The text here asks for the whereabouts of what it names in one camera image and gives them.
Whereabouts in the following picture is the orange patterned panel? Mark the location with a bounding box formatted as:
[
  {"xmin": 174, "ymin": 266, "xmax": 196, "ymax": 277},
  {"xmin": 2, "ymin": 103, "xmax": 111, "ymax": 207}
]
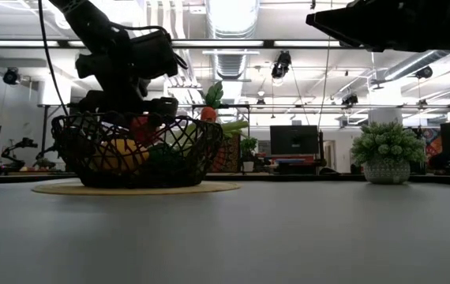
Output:
[{"xmin": 208, "ymin": 133, "xmax": 242, "ymax": 174}]

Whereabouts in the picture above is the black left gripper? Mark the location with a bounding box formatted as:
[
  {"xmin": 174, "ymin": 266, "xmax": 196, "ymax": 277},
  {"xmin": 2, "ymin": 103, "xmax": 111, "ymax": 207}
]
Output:
[{"xmin": 70, "ymin": 50, "xmax": 179, "ymax": 118}]

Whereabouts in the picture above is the dark woven wire basket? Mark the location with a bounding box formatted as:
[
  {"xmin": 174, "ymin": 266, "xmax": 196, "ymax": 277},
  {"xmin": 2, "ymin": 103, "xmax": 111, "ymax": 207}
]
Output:
[{"xmin": 50, "ymin": 112, "xmax": 225, "ymax": 189}]

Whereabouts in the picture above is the black hanging camera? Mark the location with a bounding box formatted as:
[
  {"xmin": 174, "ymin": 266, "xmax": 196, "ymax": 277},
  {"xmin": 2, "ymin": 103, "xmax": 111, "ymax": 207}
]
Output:
[
  {"xmin": 271, "ymin": 50, "xmax": 292, "ymax": 80},
  {"xmin": 414, "ymin": 65, "xmax": 434, "ymax": 80},
  {"xmin": 2, "ymin": 66, "xmax": 21, "ymax": 86}
]

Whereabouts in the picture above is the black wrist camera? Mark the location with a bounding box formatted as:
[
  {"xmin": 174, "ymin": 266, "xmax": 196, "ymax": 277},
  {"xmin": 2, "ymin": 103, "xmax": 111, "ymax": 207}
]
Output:
[{"xmin": 129, "ymin": 29, "xmax": 189, "ymax": 80}]

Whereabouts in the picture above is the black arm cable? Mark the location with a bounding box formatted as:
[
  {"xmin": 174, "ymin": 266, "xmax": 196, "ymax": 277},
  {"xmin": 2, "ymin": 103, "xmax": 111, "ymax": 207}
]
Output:
[{"xmin": 37, "ymin": 0, "xmax": 70, "ymax": 118}]

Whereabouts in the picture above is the red bell pepper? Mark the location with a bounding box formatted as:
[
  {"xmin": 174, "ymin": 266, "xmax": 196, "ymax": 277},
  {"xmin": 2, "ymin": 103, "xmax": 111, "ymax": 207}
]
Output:
[{"xmin": 129, "ymin": 116, "xmax": 159, "ymax": 145}]

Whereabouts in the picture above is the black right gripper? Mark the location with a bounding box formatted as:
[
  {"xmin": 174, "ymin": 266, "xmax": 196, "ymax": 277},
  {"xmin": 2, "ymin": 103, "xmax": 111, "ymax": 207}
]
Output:
[{"xmin": 306, "ymin": 0, "xmax": 450, "ymax": 68}]

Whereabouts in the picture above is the silver ceiling duct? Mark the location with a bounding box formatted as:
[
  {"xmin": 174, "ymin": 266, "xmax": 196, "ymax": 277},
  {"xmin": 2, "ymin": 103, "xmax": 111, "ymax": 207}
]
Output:
[{"xmin": 204, "ymin": 0, "xmax": 261, "ymax": 80}]

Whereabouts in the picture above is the round yellow woven placemat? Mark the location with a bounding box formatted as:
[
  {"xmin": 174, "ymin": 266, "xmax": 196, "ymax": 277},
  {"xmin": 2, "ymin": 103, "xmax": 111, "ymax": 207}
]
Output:
[{"xmin": 31, "ymin": 180, "xmax": 242, "ymax": 197}]

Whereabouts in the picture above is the green potted plant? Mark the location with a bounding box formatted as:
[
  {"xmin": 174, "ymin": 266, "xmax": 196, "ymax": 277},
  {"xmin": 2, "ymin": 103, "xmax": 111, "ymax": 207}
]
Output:
[{"xmin": 350, "ymin": 121, "xmax": 427, "ymax": 185}]

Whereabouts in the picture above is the green lime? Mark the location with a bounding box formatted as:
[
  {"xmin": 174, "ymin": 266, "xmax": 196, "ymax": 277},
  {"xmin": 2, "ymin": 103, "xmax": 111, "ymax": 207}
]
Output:
[{"xmin": 148, "ymin": 144, "xmax": 186, "ymax": 174}]

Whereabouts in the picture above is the orange carrot with green leaves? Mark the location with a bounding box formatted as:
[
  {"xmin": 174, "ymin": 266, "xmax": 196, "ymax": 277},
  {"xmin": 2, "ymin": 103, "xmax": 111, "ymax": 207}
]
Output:
[{"xmin": 200, "ymin": 80, "xmax": 225, "ymax": 123}]

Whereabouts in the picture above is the small background potted plant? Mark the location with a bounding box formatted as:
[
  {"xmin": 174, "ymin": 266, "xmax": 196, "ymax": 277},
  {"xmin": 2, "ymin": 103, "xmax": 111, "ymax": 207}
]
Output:
[{"xmin": 239, "ymin": 136, "xmax": 258, "ymax": 174}]

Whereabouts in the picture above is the yellow toy fruit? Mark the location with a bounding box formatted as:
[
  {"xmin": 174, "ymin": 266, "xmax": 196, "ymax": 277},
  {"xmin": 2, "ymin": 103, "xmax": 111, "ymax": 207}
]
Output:
[{"xmin": 92, "ymin": 137, "xmax": 150, "ymax": 174}]

